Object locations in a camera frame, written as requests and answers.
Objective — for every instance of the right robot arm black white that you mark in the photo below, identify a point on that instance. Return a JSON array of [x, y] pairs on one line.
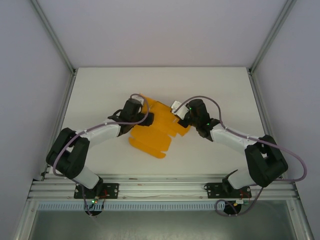
[[230, 136]]

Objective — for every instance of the aluminium table side rail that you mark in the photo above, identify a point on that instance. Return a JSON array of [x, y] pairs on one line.
[[261, 105], [63, 107]]

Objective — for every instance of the aluminium front rail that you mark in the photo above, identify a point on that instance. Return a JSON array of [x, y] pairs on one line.
[[160, 186]]

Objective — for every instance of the yellow cardboard box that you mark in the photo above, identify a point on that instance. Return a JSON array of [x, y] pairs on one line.
[[150, 140]]

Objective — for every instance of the aluminium frame post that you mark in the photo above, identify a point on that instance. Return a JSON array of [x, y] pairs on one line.
[[272, 35], [53, 35]]

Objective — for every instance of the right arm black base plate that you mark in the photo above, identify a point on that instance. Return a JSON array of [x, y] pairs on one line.
[[212, 191]]

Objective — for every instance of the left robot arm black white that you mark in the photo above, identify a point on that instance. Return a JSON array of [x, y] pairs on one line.
[[100, 133]]

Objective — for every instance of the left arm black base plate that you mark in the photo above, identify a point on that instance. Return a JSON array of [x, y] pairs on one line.
[[112, 190]]

